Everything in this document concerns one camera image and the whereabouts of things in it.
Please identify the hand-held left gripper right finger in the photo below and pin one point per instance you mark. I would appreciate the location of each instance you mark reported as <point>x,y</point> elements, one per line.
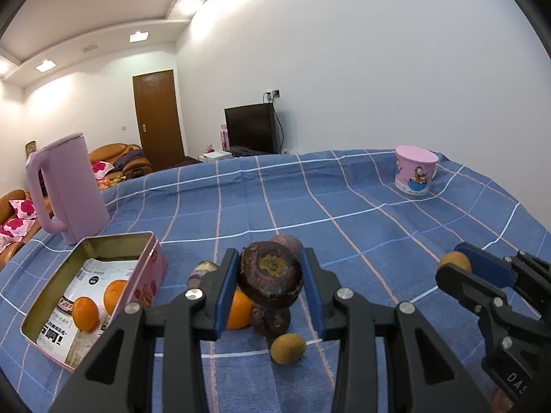
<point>312,294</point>

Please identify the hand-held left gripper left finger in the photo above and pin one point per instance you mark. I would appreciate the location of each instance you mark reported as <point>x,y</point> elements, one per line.
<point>228,294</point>

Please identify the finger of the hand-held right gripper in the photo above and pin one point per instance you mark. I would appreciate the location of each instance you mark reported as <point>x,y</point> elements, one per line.
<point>462,288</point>
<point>490,269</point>

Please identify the orange mandarin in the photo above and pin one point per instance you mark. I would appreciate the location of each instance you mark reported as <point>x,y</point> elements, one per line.
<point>240,312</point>
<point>85,314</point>
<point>115,294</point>

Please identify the pink tin box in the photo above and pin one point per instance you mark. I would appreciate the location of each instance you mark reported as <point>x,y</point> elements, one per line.
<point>148,275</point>

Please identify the small dark jar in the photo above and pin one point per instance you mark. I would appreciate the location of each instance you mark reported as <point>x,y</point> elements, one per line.
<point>202,269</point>

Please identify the blue checked tablecloth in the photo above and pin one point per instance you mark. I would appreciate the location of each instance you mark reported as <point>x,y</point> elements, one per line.
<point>301,189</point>

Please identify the pink cartoon cup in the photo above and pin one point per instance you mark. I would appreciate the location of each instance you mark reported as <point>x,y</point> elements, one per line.
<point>415,172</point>

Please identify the printed paper liner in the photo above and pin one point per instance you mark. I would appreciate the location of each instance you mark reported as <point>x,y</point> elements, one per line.
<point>99,269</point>

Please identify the flat white box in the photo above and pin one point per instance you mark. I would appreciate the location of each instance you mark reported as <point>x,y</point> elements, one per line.
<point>215,155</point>

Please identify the dark tv stand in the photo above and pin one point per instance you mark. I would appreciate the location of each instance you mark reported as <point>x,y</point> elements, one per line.
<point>247,152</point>

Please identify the tall pink box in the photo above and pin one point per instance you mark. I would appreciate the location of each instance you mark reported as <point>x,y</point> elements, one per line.
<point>223,135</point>

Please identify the cluttered coffee table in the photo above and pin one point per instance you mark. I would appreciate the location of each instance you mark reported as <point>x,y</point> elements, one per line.
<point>109,183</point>

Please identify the black television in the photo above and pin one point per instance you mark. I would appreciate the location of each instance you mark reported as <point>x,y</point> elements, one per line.
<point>249,129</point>

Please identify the purple cloth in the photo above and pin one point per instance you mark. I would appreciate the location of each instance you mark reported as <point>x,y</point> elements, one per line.
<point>133,157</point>

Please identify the pink flower pillow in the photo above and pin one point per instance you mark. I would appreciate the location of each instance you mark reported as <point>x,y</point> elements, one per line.
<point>23,208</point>
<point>13,226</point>
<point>100,167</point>

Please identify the brown leather sofa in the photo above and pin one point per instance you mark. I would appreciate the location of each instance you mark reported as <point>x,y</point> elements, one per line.
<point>107,152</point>
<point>10,200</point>

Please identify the pink electric kettle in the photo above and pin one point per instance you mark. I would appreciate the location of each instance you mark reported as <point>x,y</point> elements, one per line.
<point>73,189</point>

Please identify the brown wooden door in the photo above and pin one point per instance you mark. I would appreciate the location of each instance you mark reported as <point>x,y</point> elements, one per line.
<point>157,120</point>

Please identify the small framed picture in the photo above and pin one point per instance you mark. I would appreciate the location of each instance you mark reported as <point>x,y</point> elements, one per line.
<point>30,147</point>

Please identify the square recessed ceiling light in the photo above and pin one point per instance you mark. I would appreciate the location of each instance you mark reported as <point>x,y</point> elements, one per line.
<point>138,36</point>
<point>45,65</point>

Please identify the wall socket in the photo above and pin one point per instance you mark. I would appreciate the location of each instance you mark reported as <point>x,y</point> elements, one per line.
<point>273,93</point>

